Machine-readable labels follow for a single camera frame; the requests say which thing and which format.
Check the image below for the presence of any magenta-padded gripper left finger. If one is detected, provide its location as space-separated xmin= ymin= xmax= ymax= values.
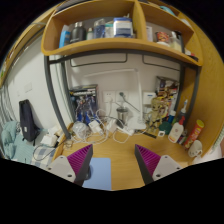
xmin=45 ymin=143 xmax=94 ymax=187

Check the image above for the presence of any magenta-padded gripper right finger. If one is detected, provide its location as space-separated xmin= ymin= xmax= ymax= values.
xmin=133 ymin=143 xmax=183 ymax=185

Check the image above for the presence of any light blue mouse pad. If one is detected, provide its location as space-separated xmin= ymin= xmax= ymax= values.
xmin=81 ymin=157 xmax=113 ymax=192

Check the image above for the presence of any bed with checked sheet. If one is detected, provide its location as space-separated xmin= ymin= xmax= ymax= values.
xmin=0 ymin=119 xmax=64 ymax=169

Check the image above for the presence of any white cardboard box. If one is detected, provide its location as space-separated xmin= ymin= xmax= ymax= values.
xmin=40 ymin=133 xmax=59 ymax=148

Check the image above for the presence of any white mug with black writing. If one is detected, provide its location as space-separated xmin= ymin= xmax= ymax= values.
xmin=187 ymin=139 xmax=204 ymax=159

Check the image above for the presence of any white bottle with red cap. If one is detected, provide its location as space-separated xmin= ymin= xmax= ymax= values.
xmin=167 ymin=119 xmax=185 ymax=144

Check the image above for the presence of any dark green pouch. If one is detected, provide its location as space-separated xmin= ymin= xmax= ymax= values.
xmin=158 ymin=121 xmax=173 ymax=136

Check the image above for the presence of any clear plastic bag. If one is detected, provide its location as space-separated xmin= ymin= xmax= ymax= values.
xmin=72 ymin=121 xmax=89 ymax=139

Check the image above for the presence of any orange chip canister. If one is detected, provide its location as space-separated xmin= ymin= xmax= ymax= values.
xmin=184 ymin=119 xmax=205 ymax=150

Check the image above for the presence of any white charger block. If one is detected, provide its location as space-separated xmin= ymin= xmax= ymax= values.
xmin=88 ymin=119 xmax=104 ymax=135

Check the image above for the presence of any blue spray bottle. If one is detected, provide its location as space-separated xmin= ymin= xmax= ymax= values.
xmin=176 ymin=99 xmax=190 ymax=130

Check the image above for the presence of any white power strip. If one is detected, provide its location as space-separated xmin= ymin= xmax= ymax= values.
xmin=114 ymin=124 xmax=135 ymax=136

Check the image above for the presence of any golden robot model figure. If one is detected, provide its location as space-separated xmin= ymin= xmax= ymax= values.
xmin=146 ymin=96 xmax=169 ymax=130

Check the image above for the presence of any black backpack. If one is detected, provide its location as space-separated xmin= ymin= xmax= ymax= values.
xmin=18 ymin=99 xmax=40 ymax=143

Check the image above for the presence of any teal blanket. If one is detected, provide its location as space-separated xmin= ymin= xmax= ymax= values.
xmin=0 ymin=120 xmax=23 ymax=161

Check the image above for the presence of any steel tumbler cup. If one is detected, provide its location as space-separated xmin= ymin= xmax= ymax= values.
xmin=116 ymin=107 xmax=129 ymax=124

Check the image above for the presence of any blue robot model kit box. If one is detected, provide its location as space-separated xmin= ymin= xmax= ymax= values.
xmin=69 ymin=84 xmax=100 ymax=126

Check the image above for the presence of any colourful model kit box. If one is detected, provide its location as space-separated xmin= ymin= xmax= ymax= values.
xmin=154 ymin=76 xmax=180 ymax=105

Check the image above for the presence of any wooden shelf unit with items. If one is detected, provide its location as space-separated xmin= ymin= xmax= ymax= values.
xmin=40 ymin=0 xmax=204 ymax=68

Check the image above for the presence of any grey metal desk frame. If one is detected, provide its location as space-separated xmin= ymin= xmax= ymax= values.
xmin=43 ymin=49 xmax=203 ymax=141

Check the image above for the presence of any white wall socket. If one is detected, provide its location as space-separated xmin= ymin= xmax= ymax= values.
xmin=102 ymin=90 xmax=117 ymax=104

